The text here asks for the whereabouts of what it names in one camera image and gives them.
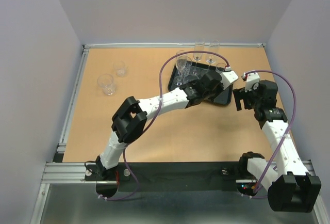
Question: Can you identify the faceted tumbler glass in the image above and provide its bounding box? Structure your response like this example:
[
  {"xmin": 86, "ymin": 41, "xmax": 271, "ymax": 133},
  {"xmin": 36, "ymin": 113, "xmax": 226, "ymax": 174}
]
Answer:
[{"xmin": 183, "ymin": 56, "xmax": 192, "ymax": 77}]

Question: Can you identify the clear wine glass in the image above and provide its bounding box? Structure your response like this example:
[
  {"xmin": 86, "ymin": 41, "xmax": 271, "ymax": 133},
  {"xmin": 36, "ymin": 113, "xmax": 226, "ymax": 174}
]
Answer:
[{"xmin": 174, "ymin": 50, "xmax": 187, "ymax": 86}]

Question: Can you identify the tall champagne flute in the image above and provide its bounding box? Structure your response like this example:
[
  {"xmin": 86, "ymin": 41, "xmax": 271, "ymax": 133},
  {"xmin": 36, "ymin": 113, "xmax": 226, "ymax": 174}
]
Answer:
[{"xmin": 201, "ymin": 40, "xmax": 220, "ymax": 77}]

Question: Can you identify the etched stemmed glass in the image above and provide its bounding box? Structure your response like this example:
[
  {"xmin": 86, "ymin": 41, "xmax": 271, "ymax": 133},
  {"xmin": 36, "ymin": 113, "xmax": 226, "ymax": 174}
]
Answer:
[{"xmin": 192, "ymin": 39, "xmax": 205, "ymax": 76}]

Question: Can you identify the wide clear cup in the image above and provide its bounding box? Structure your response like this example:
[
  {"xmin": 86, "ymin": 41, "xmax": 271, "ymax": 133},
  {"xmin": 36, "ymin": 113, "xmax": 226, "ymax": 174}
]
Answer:
[{"xmin": 97, "ymin": 74, "xmax": 116, "ymax": 95}]

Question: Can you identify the large faceted tumbler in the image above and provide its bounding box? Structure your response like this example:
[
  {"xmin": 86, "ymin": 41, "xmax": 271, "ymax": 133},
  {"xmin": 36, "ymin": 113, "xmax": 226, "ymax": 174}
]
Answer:
[{"xmin": 184, "ymin": 74, "xmax": 199, "ymax": 84}]

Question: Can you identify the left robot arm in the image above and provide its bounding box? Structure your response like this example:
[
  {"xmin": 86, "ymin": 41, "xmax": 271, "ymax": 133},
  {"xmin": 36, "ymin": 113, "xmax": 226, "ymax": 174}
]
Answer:
[{"xmin": 95, "ymin": 71, "xmax": 230, "ymax": 180}]

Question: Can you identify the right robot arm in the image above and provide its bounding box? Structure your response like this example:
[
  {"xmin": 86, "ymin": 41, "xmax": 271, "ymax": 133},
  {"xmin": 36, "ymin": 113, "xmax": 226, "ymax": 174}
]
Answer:
[{"xmin": 233, "ymin": 75, "xmax": 321, "ymax": 213}]

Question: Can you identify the black plastic tray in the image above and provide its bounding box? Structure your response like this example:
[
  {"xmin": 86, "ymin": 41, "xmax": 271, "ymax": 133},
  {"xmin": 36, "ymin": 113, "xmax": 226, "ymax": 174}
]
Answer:
[{"xmin": 167, "ymin": 62, "xmax": 233, "ymax": 106}]

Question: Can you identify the small shot glass far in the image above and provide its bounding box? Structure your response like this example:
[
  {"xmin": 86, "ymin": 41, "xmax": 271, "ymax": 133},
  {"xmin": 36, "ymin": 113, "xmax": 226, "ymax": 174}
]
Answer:
[{"xmin": 113, "ymin": 61, "xmax": 127, "ymax": 77}]

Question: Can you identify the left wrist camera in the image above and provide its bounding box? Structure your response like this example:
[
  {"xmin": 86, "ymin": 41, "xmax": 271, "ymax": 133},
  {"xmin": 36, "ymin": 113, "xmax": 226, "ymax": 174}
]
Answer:
[{"xmin": 220, "ymin": 71, "xmax": 238, "ymax": 89}]

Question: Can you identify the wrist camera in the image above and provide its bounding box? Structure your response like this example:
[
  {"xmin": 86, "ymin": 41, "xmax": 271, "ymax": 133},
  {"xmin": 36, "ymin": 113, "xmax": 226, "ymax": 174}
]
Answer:
[
  {"xmin": 242, "ymin": 72, "xmax": 260, "ymax": 92},
  {"xmin": 220, "ymin": 71, "xmax": 238, "ymax": 89}
]

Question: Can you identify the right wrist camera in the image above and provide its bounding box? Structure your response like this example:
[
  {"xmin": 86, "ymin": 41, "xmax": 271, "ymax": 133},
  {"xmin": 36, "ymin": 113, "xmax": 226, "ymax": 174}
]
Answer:
[{"xmin": 242, "ymin": 72, "xmax": 260, "ymax": 92}]

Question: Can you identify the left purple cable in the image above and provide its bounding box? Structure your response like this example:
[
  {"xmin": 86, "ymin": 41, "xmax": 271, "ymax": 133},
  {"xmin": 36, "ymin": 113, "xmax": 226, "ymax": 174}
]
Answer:
[{"xmin": 97, "ymin": 51, "xmax": 233, "ymax": 201}]

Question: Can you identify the purple cable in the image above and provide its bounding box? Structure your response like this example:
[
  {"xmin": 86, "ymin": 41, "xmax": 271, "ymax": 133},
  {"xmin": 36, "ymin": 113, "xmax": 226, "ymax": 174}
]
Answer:
[
  {"xmin": 97, "ymin": 51, "xmax": 233, "ymax": 201},
  {"xmin": 241, "ymin": 69, "xmax": 297, "ymax": 199}
]

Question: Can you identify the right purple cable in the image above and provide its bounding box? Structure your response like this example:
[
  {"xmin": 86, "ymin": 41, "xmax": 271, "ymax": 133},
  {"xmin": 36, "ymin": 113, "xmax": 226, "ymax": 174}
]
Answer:
[{"xmin": 241, "ymin": 69, "xmax": 297, "ymax": 199}]

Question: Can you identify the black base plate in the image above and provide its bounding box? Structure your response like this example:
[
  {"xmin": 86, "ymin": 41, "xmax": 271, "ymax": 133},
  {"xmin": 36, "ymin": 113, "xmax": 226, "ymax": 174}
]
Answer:
[{"xmin": 85, "ymin": 162, "xmax": 256, "ymax": 196}]

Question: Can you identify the aluminium table frame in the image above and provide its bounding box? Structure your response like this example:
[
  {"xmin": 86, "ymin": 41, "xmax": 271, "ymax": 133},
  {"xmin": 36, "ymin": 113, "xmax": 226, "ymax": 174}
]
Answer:
[{"xmin": 30, "ymin": 43, "xmax": 330, "ymax": 224}]

